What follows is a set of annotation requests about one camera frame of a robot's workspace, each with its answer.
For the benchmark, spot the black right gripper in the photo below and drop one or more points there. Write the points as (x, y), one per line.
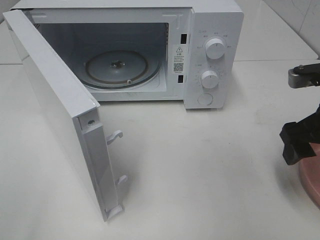
(296, 138)

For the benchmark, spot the pink round plate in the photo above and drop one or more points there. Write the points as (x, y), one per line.
(309, 174)

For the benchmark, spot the white round door button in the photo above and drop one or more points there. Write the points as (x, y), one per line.
(205, 99)

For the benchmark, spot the white microwave door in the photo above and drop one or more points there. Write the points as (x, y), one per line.
(71, 111)

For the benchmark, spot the lower white round knob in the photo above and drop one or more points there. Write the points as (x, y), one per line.
(209, 79)

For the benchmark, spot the white round knob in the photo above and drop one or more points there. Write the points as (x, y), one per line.
(209, 79)
(215, 48)

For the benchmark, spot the upper white round knob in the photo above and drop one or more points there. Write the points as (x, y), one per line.
(215, 48)

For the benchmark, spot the white microwave oven body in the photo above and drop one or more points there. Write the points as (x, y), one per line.
(175, 31)

